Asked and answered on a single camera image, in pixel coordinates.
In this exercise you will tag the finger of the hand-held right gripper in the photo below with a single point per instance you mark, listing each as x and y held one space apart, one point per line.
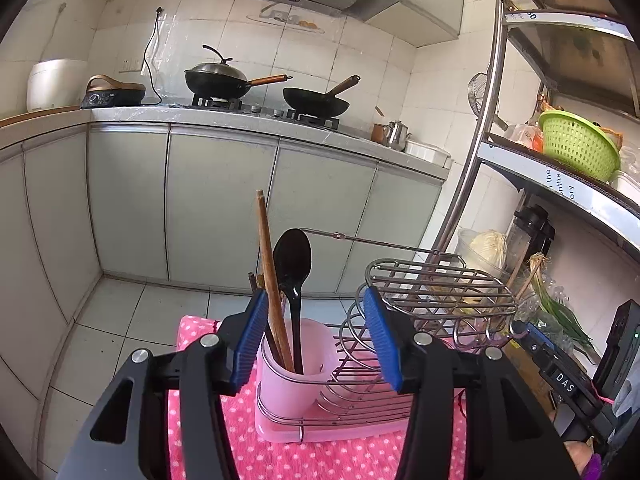
555 360

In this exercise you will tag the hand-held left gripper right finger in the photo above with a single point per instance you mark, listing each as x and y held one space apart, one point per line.
382 335

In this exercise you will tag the person's right hand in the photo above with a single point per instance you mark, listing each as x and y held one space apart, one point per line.
577 455

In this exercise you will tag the metal storage shelf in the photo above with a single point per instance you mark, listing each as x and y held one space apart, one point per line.
530 165

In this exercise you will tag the gas stove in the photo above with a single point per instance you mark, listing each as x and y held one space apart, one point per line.
260 108

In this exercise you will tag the cardboard box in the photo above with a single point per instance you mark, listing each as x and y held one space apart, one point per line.
530 380

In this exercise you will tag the black wok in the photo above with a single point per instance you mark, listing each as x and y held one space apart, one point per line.
215 89

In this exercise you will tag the clear plastic container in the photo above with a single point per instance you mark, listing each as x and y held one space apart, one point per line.
465 245

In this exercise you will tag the steel kettle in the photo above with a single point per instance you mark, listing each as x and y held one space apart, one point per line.
397 135

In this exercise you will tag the green plastic colander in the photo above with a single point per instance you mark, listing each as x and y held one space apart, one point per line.
575 145

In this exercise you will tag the orange plastic packet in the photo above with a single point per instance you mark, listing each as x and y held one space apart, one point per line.
530 136

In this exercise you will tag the pink utensil cup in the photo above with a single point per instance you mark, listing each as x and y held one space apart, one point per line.
300 385

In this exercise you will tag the pink plastic drip tray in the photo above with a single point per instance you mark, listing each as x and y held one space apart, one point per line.
280 425

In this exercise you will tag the black blender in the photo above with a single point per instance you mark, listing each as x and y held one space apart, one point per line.
535 225

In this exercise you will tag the white dish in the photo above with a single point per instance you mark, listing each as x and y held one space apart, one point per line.
425 151

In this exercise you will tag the wall socket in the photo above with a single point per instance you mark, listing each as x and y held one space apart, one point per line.
129 65

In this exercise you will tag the grey kitchen cabinets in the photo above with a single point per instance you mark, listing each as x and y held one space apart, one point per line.
220 200

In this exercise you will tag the black electric cooker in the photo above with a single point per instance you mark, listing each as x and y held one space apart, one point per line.
112 96

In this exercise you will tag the pink polka dot blanket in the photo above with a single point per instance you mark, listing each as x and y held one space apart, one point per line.
310 460

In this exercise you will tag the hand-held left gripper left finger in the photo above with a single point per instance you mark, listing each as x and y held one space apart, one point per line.
252 335

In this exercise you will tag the black plastic spoon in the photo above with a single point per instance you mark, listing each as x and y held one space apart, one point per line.
292 260

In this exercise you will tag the brown wooden chopstick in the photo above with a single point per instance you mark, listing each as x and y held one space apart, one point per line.
267 260

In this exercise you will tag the green onions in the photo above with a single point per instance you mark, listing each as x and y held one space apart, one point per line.
560 310

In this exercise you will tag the white rice cooker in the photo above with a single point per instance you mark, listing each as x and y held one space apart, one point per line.
55 82

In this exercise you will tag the black frying pan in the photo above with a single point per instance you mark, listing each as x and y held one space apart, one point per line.
315 102

